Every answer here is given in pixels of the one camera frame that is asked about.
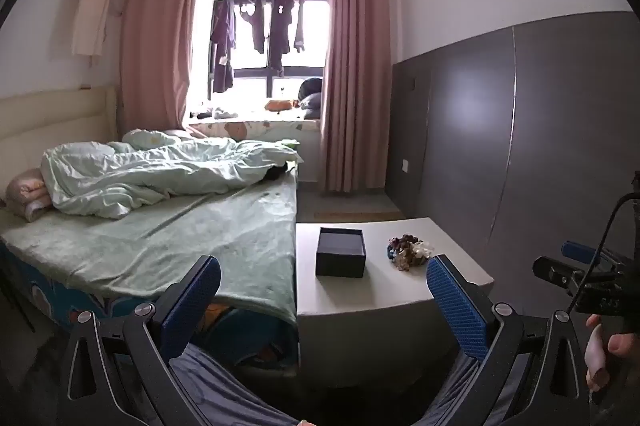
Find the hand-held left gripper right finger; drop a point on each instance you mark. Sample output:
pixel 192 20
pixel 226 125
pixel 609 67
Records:
pixel 457 301

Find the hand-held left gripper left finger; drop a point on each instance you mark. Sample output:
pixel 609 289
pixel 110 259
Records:
pixel 192 301

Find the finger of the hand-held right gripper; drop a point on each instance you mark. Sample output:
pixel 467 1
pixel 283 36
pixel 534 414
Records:
pixel 580 251
pixel 552 271

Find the pile of assorted jewelry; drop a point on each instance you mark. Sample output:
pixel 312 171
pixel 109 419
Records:
pixel 410 251

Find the black jewelry box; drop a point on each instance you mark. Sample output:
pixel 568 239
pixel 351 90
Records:
pixel 340 263

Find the person's right hand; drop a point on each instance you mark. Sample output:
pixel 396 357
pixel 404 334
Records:
pixel 595 356

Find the person's right leg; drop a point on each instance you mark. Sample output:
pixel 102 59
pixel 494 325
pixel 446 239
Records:
pixel 455 386

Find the person's leg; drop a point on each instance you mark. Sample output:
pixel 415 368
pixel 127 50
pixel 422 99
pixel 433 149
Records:
pixel 225 391
pixel 455 386

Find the person's left leg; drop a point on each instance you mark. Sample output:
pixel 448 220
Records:
pixel 225 391

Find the white bedside table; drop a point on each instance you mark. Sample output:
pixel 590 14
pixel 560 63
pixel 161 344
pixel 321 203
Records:
pixel 360 336

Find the pale green quilt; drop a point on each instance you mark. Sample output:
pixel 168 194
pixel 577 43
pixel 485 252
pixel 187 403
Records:
pixel 150 176

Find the flat brown cardboard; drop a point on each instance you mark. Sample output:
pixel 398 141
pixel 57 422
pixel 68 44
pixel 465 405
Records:
pixel 350 212

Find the black cloth item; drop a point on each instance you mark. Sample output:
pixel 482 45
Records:
pixel 275 173

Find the green packet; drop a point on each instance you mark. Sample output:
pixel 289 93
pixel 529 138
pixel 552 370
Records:
pixel 291 146

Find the patterned window sill cushion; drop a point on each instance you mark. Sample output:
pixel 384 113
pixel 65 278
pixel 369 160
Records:
pixel 260 128

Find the white crumpled cloth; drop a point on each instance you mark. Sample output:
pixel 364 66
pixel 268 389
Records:
pixel 225 112

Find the pink pillow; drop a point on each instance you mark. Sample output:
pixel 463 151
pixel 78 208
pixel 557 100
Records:
pixel 27 193

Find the orange soft toy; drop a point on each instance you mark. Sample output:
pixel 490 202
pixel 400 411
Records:
pixel 277 105

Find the bed with cream headboard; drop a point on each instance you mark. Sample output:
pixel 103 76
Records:
pixel 50 116

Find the dark bag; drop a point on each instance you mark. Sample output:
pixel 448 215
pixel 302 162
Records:
pixel 311 96

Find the pink curtain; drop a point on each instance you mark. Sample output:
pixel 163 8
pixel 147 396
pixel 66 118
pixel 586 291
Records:
pixel 355 66
pixel 155 46

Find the purple hanging garment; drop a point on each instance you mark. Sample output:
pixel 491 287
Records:
pixel 223 41

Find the dark hanging top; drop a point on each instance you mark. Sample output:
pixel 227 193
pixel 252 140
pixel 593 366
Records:
pixel 256 26

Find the dark hanging dress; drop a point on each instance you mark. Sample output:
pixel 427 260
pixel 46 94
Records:
pixel 280 31

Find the window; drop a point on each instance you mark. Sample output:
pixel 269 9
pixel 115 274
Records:
pixel 310 36

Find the narrow dark hanging garment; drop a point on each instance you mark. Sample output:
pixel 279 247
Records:
pixel 299 31

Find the cream hanging cloth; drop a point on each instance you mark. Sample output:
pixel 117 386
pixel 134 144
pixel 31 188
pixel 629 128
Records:
pixel 92 11

